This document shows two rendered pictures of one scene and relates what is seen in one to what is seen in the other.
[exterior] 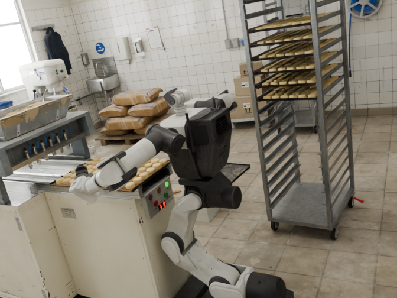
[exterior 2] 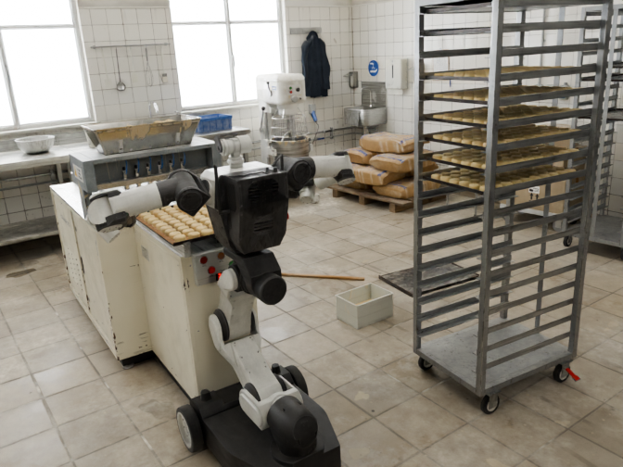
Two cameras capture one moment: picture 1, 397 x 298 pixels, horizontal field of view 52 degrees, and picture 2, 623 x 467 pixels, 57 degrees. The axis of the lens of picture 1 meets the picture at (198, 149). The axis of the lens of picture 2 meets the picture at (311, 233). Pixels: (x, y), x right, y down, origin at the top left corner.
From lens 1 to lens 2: 1.13 m
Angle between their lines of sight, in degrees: 25
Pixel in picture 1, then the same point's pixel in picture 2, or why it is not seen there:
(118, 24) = (400, 39)
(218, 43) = not seen: hidden behind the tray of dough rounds
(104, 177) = (91, 213)
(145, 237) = (189, 306)
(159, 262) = (208, 342)
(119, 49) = (393, 74)
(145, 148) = (146, 194)
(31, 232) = (106, 261)
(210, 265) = (250, 368)
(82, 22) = (360, 30)
